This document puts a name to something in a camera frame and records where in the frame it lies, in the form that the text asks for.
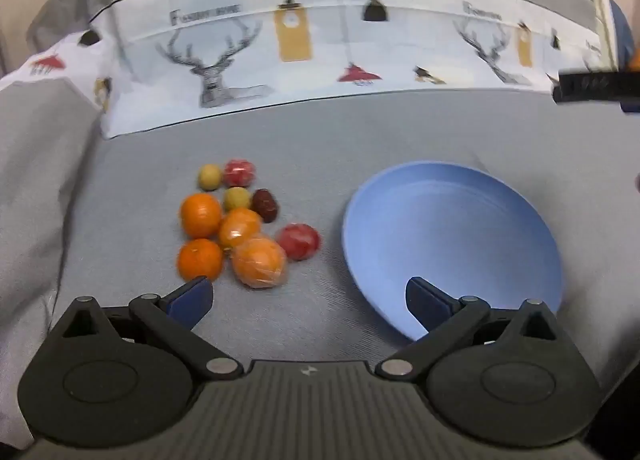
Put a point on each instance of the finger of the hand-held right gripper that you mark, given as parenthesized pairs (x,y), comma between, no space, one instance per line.
(590,86)

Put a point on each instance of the small red wrapped fruit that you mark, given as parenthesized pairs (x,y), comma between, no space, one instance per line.
(239,172)

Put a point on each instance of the dark red jujube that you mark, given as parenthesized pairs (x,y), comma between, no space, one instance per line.
(264,205)

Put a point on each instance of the large red wrapped fruit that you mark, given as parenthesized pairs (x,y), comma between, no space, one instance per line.
(298,241)

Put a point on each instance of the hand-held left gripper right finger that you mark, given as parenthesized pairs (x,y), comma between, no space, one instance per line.
(425,301)

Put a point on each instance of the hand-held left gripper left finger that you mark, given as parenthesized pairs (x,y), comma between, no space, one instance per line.
(192,301)

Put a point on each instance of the grey bedsheet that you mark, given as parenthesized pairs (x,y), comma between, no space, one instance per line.
(310,139)

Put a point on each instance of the deer print quilt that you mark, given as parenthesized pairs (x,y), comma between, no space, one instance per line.
(400,39)

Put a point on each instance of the plastic-wrapped orange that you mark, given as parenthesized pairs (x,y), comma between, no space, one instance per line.
(240,228)
(259,262)

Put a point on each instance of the bare orange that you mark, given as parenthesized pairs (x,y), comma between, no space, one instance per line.
(200,260)
(201,215)

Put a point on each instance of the blue cloth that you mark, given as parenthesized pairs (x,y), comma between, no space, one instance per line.
(620,29)

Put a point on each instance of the small yellow-green fruit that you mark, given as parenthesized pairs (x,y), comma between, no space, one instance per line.
(236,199)
(210,176)

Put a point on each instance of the blue plate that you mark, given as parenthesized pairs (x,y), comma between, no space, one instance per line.
(450,235)

